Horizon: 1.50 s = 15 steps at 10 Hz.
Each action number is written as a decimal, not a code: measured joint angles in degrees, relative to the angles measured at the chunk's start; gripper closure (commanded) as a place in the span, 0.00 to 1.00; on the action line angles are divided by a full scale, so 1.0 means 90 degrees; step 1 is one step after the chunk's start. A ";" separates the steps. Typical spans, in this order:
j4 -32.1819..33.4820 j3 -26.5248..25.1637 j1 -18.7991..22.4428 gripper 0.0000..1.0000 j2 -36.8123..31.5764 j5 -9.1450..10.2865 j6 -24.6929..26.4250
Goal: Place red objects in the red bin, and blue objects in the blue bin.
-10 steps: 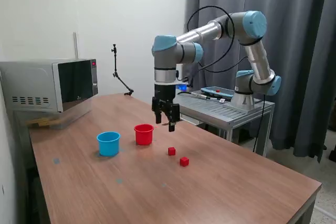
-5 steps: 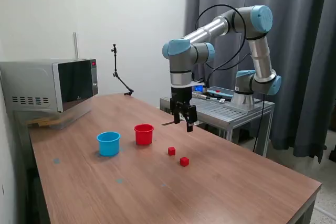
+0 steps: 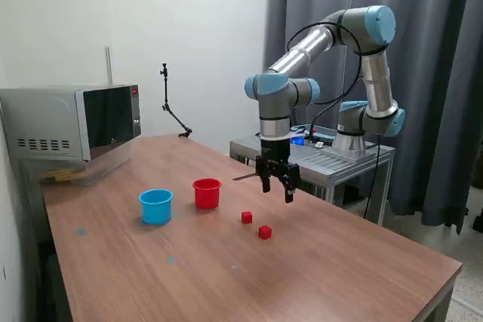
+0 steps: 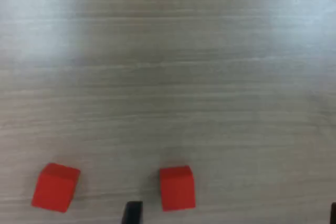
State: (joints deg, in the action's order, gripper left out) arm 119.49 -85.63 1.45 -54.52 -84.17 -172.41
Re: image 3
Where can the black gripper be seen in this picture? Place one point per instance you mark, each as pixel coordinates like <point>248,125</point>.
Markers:
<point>275,150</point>

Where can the red cube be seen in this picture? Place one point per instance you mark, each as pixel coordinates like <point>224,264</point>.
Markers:
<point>247,218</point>
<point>265,232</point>

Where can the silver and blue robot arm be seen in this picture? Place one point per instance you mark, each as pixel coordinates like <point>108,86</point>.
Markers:
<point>313,45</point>

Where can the red plastic bin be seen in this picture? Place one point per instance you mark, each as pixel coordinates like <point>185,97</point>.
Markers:
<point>207,197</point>

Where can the blue plastic bin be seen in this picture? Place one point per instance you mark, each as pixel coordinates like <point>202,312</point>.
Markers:
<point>154,210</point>

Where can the dark thin flat strip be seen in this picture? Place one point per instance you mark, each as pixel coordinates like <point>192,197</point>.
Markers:
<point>245,176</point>

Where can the small white QR tag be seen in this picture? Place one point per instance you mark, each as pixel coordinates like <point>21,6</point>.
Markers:
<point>320,145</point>

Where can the robot teach pendant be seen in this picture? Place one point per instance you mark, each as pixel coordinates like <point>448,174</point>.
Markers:
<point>326,134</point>

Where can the grey round table sticker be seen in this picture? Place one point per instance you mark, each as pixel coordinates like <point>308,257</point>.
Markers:
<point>80,231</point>
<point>171,260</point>
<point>235,266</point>

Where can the dark floor object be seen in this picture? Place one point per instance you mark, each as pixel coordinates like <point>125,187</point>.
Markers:
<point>478,222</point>

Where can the grey curtain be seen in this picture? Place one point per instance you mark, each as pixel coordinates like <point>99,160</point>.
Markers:
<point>415,16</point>

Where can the silver microwave oven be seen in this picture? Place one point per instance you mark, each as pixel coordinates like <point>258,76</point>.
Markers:
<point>45,118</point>

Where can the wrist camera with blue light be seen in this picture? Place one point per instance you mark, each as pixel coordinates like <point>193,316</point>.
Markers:
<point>298,140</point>

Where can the white wall pole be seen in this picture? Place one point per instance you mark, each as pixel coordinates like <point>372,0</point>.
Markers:
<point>109,65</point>

